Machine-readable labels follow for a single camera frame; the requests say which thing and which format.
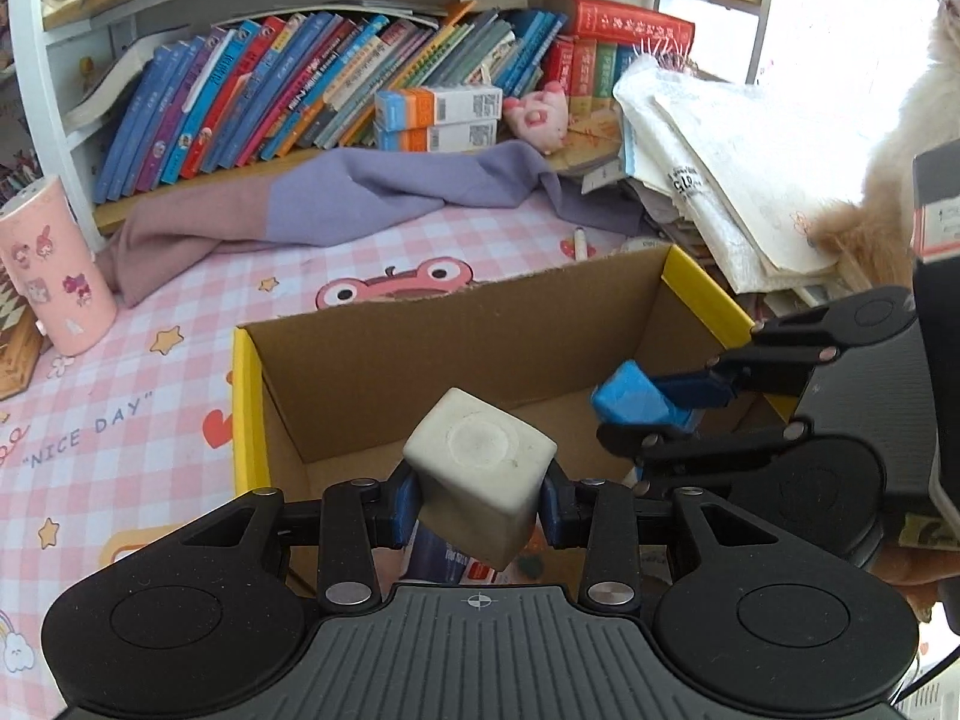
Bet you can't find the white cube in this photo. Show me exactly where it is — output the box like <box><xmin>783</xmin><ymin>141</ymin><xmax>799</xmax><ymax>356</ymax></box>
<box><xmin>403</xmin><ymin>387</ymin><xmax>557</xmax><ymax>569</ymax></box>

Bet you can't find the white shelf unit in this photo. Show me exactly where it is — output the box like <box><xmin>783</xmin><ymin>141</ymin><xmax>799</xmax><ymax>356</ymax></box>
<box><xmin>7</xmin><ymin>0</ymin><xmax>781</xmax><ymax>241</ymax></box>

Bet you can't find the row of colourful books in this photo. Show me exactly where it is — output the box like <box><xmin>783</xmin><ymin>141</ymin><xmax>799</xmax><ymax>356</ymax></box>
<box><xmin>90</xmin><ymin>7</ymin><xmax>638</xmax><ymax>203</ymax></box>

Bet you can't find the white spray bottle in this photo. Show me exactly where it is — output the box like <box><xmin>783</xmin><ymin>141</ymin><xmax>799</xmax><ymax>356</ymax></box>
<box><xmin>409</xmin><ymin>521</ymin><xmax>500</xmax><ymax>586</ymax></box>

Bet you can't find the pink checked tablecloth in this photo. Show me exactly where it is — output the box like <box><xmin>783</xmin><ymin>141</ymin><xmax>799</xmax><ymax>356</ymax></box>
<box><xmin>0</xmin><ymin>195</ymin><xmax>721</xmax><ymax>691</ymax></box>

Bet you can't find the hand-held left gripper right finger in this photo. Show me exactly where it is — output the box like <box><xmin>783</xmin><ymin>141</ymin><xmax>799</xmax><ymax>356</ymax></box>
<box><xmin>536</xmin><ymin>465</ymin><xmax>777</xmax><ymax>608</ymax></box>

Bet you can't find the pink purple cloth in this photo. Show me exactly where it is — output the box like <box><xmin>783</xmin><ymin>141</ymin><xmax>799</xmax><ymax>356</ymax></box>
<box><xmin>97</xmin><ymin>142</ymin><xmax>646</xmax><ymax>308</ymax></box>

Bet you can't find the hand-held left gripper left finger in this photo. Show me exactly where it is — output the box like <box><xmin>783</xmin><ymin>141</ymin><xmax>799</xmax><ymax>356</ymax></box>
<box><xmin>180</xmin><ymin>465</ymin><xmax>421</xmax><ymax>612</ymax></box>

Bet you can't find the orange white carton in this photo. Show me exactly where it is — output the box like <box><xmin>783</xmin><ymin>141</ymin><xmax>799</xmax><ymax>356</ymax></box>
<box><xmin>375</xmin><ymin>82</ymin><xmax>503</xmax><ymax>130</ymax></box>
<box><xmin>375</xmin><ymin>120</ymin><xmax>500</xmax><ymax>153</ymax></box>

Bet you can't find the thick red dictionary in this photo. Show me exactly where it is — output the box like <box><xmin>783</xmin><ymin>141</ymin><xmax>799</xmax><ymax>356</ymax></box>
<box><xmin>544</xmin><ymin>0</ymin><xmax>697</xmax><ymax>61</ymax></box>

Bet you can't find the blue plastic piece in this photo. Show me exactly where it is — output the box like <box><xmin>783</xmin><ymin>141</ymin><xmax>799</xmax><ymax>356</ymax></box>
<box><xmin>591</xmin><ymin>360</ymin><xmax>702</xmax><ymax>432</ymax></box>

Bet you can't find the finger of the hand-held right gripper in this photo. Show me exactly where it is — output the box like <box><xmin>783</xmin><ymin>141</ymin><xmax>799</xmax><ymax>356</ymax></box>
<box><xmin>652</xmin><ymin>307</ymin><xmax>845</xmax><ymax>410</ymax></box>
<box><xmin>598</xmin><ymin>420</ymin><xmax>815</xmax><ymax>497</ymax></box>

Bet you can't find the yellow cardboard box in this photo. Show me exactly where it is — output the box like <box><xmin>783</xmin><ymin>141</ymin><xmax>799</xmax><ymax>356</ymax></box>
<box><xmin>231</xmin><ymin>244</ymin><xmax>796</xmax><ymax>586</ymax></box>

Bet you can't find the wooden chessboard box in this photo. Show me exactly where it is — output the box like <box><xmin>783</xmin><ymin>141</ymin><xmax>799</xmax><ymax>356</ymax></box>
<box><xmin>0</xmin><ymin>262</ymin><xmax>53</xmax><ymax>402</ymax></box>

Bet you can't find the pile of white papers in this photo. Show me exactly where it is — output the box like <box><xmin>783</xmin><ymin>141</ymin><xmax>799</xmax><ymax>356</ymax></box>
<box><xmin>611</xmin><ymin>52</ymin><xmax>871</xmax><ymax>293</ymax></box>

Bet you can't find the orange white cat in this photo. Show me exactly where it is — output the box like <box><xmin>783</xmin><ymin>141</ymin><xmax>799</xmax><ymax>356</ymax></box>
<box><xmin>806</xmin><ymin>0</ymin><xmax>960</xmax><ymax>301</ymax></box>

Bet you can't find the pink pig plush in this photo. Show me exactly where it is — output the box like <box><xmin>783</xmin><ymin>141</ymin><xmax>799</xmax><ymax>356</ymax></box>
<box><xmin>501</xmin><ymin>82</ymin><xmax>572</xmax><ymax>157</ymax></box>

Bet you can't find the pink cylinder with stickers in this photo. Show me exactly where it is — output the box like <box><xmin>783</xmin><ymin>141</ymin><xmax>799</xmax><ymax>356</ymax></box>
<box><xmin>0</xmin><ymin>175</ymin><xmax>119</xmax><ymax>356</ymax></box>

